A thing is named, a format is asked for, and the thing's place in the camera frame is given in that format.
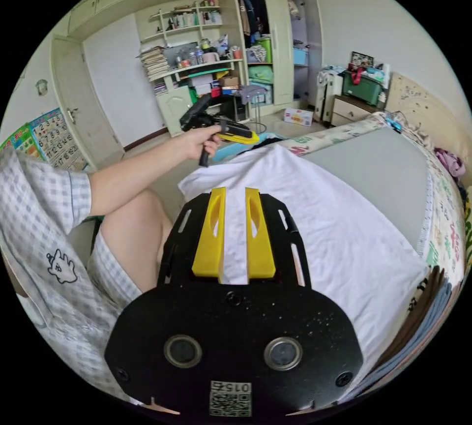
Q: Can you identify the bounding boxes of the cream cupboard with shelves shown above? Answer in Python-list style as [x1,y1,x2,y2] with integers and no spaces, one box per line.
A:
[68,0,325,138]

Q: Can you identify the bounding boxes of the number chart poster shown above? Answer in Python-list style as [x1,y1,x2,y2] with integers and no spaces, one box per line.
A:
[29,107,89,172]

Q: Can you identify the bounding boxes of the framed picture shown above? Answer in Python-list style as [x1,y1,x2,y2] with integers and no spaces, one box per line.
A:
[350,51,375,68]

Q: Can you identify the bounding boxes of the person's left forearm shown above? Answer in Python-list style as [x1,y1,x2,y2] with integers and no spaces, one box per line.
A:
[88,136,191,216]

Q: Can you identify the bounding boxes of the green picture poster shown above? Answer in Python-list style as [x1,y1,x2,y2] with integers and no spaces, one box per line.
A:
[0,121,42,162]

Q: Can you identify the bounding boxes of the person's left hand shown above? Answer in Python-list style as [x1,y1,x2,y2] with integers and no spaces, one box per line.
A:
[183,125,223,161]

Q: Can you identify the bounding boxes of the white patterned short sleeve shirt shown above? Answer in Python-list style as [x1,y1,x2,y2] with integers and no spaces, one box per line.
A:
[178,144,431,398]

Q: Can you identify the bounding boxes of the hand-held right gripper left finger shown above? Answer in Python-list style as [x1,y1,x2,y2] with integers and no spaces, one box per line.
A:
[191,186,227,284]

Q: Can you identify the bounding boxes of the green storage box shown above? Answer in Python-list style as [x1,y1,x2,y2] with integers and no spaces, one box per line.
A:
[340,70,385,107]

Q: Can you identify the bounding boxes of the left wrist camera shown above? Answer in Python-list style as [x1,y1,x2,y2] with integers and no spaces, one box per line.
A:
[187,94,213,119]

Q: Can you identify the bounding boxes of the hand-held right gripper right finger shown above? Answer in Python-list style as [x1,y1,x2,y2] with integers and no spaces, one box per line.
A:
[244,186,276,284]

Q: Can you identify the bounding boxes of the cream door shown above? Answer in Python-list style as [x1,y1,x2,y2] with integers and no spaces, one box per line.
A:
[51,34,126,171]

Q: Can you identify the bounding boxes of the purple garment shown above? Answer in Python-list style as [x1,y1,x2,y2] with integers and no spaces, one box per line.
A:
[434,147,467,179]

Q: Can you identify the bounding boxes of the pile of clothes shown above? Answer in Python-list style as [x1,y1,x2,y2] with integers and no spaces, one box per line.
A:
[354,265,466,398]

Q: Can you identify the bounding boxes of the wooden nightstand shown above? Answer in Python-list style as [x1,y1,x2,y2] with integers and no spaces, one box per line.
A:
[330,94,377,127]

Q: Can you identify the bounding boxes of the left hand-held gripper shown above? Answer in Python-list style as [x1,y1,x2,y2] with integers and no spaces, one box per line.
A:
[179,107,261,168]

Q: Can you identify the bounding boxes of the bed with grey mat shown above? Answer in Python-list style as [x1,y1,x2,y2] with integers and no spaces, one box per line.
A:
[212,71,472,402]

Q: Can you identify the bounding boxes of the grey stool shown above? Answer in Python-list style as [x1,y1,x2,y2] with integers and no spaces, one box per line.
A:
[239,85,270,134]

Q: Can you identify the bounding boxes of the person's body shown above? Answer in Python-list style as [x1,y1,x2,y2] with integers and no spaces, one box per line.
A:
[0,146,174,405]

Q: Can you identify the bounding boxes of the white carton with print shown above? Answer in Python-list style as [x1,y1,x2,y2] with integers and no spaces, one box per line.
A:
[283,107,315,127]

